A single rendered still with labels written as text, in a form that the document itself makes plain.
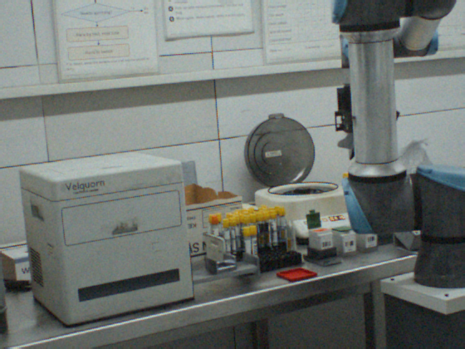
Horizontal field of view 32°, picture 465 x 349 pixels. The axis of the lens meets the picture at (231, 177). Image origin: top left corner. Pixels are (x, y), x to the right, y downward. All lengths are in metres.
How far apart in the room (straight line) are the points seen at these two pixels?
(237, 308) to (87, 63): 0.86
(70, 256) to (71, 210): 0.09
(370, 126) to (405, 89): 1.25
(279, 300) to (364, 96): 0.50
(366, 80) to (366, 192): 0.22
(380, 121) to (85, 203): 0.60
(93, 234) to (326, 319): 1.28
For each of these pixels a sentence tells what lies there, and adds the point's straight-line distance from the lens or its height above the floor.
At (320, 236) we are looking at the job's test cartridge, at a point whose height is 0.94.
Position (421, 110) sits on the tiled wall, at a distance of 2.89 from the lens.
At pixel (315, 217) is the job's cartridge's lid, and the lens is 2.00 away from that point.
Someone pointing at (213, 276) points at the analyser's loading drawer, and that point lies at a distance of 1.78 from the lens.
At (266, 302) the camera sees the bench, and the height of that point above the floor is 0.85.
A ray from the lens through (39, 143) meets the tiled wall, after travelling 2.26.
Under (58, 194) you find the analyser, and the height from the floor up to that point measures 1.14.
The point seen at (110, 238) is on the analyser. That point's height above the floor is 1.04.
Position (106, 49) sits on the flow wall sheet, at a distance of 2.30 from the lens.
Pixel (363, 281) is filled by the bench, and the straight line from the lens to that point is 1.93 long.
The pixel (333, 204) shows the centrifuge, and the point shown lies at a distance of 2.23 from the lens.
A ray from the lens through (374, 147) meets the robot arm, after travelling 1.60.
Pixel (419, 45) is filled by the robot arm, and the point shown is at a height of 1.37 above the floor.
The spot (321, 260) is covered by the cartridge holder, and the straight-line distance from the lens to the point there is 1.95.
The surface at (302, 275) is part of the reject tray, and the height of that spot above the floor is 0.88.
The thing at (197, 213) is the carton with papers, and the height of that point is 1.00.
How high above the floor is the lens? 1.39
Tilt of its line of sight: 9 degrees down
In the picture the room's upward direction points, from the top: 4 degrees counter-clockwise
